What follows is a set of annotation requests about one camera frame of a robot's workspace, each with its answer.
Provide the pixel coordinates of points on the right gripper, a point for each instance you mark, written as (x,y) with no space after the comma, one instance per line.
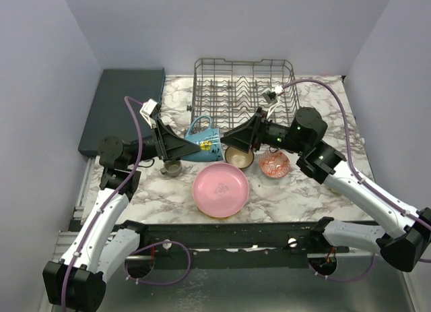
(252,130)

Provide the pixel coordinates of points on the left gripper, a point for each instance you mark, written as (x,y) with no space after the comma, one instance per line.
(170,145)

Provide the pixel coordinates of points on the brown beige bowl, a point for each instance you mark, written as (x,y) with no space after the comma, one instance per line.
(239,159)

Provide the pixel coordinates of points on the small grey cup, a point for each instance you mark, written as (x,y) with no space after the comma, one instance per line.
(171,168)

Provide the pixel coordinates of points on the blue floral mug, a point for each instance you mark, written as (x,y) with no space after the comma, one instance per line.
(210,146)

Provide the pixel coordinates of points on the red patterned bowl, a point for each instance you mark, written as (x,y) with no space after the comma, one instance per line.
(274,165)

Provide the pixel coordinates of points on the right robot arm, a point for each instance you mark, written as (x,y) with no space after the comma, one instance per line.
(401,233)

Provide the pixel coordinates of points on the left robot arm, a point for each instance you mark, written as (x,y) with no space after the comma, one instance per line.
(78,280)

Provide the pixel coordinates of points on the pink plate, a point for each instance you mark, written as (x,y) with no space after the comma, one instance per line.
(220,189)

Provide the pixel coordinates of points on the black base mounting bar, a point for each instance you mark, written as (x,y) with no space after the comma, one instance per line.
(233,246)

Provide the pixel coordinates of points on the grey wire dish rack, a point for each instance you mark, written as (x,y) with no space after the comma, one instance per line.
(230,91)

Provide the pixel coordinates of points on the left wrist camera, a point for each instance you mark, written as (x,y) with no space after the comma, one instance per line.
(148,111)

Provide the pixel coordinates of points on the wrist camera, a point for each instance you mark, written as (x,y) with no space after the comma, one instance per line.
(271,97)
(148,111)

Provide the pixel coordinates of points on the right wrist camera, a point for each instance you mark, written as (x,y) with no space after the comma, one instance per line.
(271,97)

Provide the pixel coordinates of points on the dark grey network switch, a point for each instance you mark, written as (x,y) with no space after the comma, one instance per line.
(109,115)

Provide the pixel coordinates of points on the aluminium rail frame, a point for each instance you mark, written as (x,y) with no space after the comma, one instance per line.
(66,237)

